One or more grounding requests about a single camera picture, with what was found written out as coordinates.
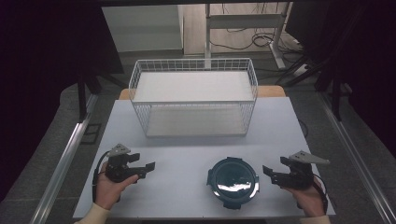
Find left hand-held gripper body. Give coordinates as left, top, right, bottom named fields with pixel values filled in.
left=105, top=143, right=148, bottom=184

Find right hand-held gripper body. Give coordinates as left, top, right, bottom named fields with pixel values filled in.
left=270, top=150, right=331, bottom=191

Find round dark green lidded container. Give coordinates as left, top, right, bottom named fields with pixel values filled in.
left=206, top=156, right=260, bottom=210

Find white wire shelf rack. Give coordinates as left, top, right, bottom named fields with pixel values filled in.
left=128, top=57, right=259, bottom=138

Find person's left hand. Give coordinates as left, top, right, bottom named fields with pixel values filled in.
left=94, top=161, right=140, bottom=211

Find person's right hand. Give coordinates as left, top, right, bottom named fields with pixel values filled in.
left=283, top=176, right=326, bottom=217

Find black floor grate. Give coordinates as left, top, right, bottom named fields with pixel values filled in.
left=79, top=123, right=103, bottom=146

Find wooden board under table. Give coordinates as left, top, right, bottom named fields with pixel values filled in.
left=119, top=85, right=287, bottom=101

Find black stand leg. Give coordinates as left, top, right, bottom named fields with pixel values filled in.
left=77, top=74, right=102, bottom=123
left=314, top=74, right=344, bottom=121

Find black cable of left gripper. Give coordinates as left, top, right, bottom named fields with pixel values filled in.
left=91, top=150, right=110, bottom=203

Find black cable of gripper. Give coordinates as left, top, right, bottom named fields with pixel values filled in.
left=91, top=150, right=110, bottom=203
left=312, top=174, right=329, bottom=215

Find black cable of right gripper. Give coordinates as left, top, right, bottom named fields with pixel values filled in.
left=312, top=174, right=329, bottom=215

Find silver aluminium rail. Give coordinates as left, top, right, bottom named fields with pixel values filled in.
left=319, top=92, right=396, bottom=224
left=29, top=93, right=99, bottom=224

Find black cables on floor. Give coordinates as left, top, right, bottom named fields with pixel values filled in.
left=208, top=27, right=309, bottom=74

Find white metal desk frame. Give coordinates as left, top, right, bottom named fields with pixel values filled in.
left=204, top=2, right=294, bottom=70

